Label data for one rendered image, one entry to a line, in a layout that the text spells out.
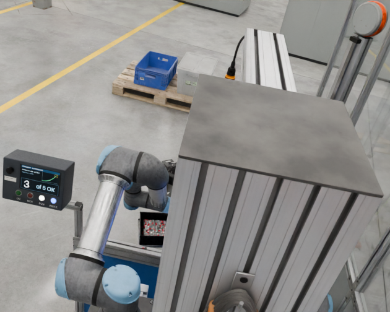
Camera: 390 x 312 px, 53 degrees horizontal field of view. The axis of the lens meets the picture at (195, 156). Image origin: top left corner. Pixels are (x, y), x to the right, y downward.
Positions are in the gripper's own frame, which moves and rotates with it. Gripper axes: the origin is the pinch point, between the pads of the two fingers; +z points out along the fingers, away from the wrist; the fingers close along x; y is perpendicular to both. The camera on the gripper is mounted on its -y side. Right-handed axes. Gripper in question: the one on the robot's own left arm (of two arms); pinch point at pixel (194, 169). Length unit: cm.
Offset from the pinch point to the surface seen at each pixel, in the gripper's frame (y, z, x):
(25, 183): 15, -72, 0
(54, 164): 12, -61, -8
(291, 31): 375, 409, 34
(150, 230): 2.7, -19.2, 33.1
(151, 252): -11.0, -24.8, 33.3
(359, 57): -9, 82, -52
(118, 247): -3, -38, 33
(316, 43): 343, 439, 46
